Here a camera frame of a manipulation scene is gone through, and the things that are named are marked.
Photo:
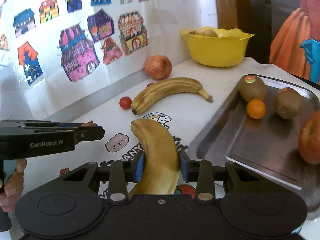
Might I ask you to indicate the ripe banana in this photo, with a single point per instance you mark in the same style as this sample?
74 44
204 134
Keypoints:
161 165
175 85

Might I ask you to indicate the houses drawing paper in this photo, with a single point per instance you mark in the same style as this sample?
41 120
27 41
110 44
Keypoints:
63 50

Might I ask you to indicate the fruit inside yellow bowl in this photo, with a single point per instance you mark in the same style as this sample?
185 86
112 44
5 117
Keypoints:
206 33

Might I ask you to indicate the person's left hand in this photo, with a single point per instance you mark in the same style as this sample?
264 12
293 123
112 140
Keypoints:
14 187

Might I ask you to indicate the kiwi with sticker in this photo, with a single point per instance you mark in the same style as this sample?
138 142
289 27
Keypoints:
252 87

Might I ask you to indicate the orange dress lady painting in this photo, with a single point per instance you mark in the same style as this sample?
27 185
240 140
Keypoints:
295 47

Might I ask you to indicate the metal tray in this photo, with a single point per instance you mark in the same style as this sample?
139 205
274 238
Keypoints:
268 146

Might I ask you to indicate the yellow plastic bowl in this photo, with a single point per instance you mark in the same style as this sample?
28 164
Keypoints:
226 50

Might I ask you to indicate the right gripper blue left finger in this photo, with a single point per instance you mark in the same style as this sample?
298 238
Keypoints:
118 174

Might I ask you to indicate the cherry tomato front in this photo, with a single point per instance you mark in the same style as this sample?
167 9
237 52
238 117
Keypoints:
125 102

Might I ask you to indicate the brown wooden door frame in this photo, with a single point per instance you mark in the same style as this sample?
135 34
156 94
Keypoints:
227 14

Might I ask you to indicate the small brown longan fruit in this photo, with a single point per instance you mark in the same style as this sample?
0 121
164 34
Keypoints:
89 124

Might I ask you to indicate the large red apple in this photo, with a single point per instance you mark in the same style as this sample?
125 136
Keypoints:
308 143

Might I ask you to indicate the small reddish apple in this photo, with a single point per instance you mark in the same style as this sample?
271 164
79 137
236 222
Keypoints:
158 67

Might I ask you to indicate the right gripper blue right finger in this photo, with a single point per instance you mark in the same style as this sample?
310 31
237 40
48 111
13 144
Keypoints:
203 173

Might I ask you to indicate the plain brown kiwi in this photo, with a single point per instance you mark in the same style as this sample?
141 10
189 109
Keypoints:
287 103

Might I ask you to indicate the small orange mandarin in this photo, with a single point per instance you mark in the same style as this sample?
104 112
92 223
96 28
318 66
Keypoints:
256 109

